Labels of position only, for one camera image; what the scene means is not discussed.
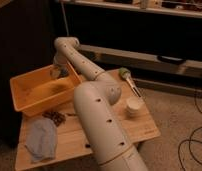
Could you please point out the upper shelf board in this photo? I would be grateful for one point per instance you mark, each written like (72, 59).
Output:
(164, 11)

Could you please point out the thin metal pole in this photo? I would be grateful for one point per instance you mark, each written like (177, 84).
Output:
(65, 18)

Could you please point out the silver fork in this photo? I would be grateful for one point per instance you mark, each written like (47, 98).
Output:
(71, 115)

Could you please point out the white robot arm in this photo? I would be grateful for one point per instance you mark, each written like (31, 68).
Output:
(93, 100)

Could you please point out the white bowl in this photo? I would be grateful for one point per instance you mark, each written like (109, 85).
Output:
(133, 106)

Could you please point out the black remote on shelf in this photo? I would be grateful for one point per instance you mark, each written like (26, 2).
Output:
(171, 61)

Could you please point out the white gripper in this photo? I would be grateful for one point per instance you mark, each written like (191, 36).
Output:
(58, 72)

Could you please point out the low wooden shelf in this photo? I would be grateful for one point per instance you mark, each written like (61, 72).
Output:
(143, 61)

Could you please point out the yellow plastic tray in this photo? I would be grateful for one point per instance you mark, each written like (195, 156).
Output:
(36, 91)

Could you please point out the dark brown cluster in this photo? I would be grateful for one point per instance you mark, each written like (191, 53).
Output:
(56, 117)

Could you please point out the grey blue cloth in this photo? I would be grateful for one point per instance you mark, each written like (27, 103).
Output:
(41, 140)

